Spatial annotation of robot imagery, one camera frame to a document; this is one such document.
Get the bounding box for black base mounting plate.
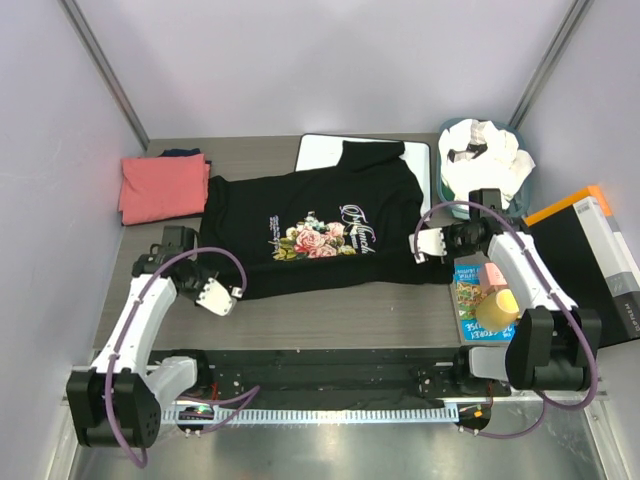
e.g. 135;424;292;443
187;347;510;400

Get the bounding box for blue picture book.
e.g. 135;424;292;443
452;263;518;344

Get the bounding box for folded coral pink t-shirt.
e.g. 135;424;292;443
118;154;210;226

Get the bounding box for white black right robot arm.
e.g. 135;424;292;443
444;189;602;405

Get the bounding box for folded dark navy t-shirt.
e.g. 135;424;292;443
159;148;211;166

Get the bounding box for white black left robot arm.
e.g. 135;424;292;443
66;226;235;448

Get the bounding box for aluminium rail frame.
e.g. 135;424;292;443
62;363;610;426

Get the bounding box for pink cube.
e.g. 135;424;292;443
478;262;507;295

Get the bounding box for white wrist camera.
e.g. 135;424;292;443
409;228;447;264
195;277;243;317

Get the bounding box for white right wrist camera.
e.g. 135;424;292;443
409;228;447;264

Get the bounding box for teal laundry basket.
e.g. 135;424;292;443
436;117;533;219

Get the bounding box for black orange box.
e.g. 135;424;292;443
525;185;639;347

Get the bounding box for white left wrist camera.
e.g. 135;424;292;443
195;277;243;317

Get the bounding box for white tray board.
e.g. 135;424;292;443
295;133;432;214

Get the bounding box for yellow mug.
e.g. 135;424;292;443
475;289;520;331

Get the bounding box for black floral print t-shirt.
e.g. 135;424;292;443
199;141;453;300

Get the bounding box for white crumpled t-shirts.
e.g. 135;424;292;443
437;117;537;211

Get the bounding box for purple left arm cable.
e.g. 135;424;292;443
102;246;261;469

